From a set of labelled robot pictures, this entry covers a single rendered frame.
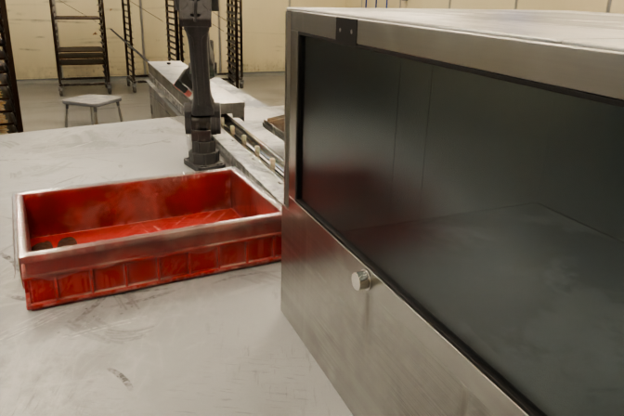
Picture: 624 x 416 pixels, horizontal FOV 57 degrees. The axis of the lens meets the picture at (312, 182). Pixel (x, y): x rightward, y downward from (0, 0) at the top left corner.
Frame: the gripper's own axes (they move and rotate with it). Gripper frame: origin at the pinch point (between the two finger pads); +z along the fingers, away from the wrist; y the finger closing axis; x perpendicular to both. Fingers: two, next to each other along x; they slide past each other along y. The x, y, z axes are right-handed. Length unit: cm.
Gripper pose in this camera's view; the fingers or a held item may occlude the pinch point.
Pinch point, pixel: (185, 76)
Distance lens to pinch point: 208.9
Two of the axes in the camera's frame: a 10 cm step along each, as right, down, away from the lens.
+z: -5.6, -0.4, 8.3
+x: 6.8, 5.4, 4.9
